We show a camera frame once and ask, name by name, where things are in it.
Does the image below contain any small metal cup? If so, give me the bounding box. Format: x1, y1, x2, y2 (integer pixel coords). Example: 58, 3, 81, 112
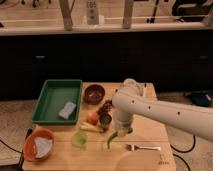
99, 114, 112, 130

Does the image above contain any silver fork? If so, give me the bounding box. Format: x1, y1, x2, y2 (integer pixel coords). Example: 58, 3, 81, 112
125, 144, 161, 151

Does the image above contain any dark blue bag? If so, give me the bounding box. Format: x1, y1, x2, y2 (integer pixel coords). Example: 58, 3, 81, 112
185, 91, 211, 107

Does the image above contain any yellow corn cob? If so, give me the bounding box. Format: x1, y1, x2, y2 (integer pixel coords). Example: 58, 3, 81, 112
80, 122, 104, 133

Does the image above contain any grey blue sponge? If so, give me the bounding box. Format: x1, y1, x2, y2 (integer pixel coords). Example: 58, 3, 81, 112
59, 102, 76, 119

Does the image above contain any orange plastic bowl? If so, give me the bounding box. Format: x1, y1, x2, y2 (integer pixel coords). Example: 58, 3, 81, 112
23, 129, 54, 162

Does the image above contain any green plastic tray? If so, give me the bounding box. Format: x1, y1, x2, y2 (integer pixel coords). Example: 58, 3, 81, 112
32, 79, 82, 125

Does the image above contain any green plastic cup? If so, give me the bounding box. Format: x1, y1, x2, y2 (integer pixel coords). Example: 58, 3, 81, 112
72, 131, 87, 148

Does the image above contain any black cable on floor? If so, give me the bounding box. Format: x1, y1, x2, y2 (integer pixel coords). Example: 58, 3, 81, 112
169, 134, 197, 171

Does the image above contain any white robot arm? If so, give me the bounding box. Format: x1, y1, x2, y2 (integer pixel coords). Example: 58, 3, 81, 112
112, 87, 213, 142

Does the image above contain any dark grape bunch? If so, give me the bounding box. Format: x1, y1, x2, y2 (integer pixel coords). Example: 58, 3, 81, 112
97, 100, 113, 115

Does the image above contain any white crumpled cloth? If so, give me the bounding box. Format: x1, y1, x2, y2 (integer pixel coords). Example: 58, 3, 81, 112
35, 137, 53, 158

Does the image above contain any white small cup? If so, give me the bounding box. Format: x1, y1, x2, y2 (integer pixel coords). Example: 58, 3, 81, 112
123, 78, 140, 89

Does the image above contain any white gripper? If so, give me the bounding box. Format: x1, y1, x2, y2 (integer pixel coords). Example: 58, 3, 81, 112
113, 113, 133, 137

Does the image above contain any dark red bowl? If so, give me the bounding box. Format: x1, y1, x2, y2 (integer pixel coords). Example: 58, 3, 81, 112
83, 84, 105, 105

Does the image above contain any red tomato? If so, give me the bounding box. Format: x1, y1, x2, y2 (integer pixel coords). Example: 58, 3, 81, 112
87, 112, 99, 125

